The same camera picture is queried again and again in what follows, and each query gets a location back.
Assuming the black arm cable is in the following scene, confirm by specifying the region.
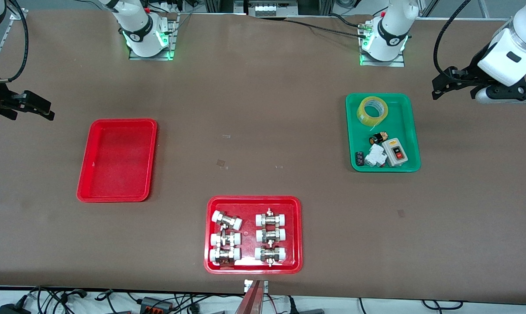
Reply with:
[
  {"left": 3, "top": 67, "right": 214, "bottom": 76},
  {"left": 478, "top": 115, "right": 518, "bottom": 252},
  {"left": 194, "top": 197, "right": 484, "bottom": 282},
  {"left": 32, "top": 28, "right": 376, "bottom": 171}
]
[
  {"left": 1, "top": 0, "right": 30, "bottom": 83},
  {"left": 433, "top": 0, "right": 475, "bottom": 84}
]

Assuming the red metal bar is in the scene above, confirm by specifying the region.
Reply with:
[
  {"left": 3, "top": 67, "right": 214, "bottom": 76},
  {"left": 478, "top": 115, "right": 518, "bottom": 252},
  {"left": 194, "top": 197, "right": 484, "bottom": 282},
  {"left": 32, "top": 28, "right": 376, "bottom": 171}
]
[{"left": 234, "top": 280, "right": 266, "bottom": 314}]

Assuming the grey push-button switch box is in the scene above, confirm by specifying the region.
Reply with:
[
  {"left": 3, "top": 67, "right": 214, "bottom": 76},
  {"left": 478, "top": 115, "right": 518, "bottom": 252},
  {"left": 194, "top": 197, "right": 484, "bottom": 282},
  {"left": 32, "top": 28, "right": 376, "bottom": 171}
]
[{"left": 382, "top": 137, "right": 409, "bottom": 167}]

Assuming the white circuit breaker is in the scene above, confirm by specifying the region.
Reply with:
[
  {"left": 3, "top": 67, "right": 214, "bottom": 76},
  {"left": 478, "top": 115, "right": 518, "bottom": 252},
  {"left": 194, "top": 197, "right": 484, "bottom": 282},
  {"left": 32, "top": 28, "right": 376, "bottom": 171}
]
[{"left": 364, "top": 143, "right": 387, "bottom": 168}]

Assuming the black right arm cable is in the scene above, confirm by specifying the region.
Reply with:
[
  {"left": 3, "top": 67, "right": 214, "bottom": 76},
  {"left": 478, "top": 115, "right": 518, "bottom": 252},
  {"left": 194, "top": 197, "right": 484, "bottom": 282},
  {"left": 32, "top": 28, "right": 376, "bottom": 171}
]
[{"left": 1, "top": 0, "right": 30, "bottom": 83}]

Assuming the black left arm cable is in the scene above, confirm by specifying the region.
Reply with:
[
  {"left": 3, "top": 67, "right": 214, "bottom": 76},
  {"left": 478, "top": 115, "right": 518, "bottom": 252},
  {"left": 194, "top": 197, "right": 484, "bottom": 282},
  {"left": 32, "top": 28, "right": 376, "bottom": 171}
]
[{"left": 433, "top": 0, "right": 475, "bottom": 84}]

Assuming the white power strip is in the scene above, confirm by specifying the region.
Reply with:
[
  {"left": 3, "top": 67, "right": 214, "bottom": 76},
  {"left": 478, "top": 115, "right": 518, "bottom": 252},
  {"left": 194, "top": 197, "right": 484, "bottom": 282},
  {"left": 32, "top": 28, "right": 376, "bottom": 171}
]
[{"left": 247, "top": 0, "right": 299, "bottom": 17}]

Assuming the yellow packing tape roll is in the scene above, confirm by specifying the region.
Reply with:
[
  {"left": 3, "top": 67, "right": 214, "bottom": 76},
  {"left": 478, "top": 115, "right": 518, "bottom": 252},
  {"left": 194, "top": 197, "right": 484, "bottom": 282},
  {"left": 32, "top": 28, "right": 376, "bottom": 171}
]
[{"left": 356, "top": 96, "right": 389, "bottom": 127}]

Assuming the black table cable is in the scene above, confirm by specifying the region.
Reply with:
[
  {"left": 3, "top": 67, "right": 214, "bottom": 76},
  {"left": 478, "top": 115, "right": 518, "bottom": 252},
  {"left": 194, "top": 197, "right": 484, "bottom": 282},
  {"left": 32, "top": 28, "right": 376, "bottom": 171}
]
[{"left": 285, "top": 13, "right": 370, "bottom": 39}]

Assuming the empty-style large red tray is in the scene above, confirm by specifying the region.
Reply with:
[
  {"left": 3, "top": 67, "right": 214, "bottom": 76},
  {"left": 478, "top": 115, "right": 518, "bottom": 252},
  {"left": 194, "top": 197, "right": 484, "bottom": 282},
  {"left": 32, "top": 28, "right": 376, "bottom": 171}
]
[{"left": 76, "top": 119, "right": 158, "bottom": 203}]

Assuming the tilted white-capped metal pipe fitting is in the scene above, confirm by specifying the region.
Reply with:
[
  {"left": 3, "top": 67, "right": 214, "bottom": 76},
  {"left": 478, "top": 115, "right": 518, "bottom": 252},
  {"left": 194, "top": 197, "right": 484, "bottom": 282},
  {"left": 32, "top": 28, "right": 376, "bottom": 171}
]
[{"left": 212, "top": 211, "right": 243, "bottom": 231}]

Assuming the green plastic tray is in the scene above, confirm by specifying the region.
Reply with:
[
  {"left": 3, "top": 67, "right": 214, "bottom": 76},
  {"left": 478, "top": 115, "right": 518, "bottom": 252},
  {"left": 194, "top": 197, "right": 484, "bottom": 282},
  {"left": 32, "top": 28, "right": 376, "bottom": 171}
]
[{"left": 345, "top": 93, "right": 422, "bottom": 173}]

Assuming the red tray with fittings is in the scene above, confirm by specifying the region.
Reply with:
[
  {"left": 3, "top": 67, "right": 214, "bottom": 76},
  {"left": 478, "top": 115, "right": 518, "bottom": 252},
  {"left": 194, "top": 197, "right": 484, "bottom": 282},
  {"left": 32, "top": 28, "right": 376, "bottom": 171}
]
[{"left": 204, "top": 196, "right": 303, "bottom": 275}]

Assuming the silver metal bracket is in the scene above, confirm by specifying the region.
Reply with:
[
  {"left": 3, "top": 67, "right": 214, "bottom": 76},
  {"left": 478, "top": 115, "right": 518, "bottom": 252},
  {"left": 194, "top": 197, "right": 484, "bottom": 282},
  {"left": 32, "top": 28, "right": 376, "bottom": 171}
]
[{"left": 244, "top": 279, "right": 269, "bottom": 294}]

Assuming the aluminium arm base plate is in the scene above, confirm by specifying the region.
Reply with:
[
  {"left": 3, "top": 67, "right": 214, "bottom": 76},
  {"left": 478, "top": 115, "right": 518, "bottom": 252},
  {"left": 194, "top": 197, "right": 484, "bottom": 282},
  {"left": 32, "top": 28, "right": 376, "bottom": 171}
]
[
  {"left": 128, "top": 13, "right": 179, "bottom": 61},
  {"left": 360, "top": 21, "right": 406, "bottom": 68}
]

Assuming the black orange connector box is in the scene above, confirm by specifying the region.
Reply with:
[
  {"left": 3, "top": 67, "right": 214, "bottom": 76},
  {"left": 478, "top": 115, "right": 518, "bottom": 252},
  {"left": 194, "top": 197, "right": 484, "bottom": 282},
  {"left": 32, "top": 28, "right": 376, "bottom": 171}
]
[{"left": 138, "top": 297, "right": 175, "bottom": 313}]

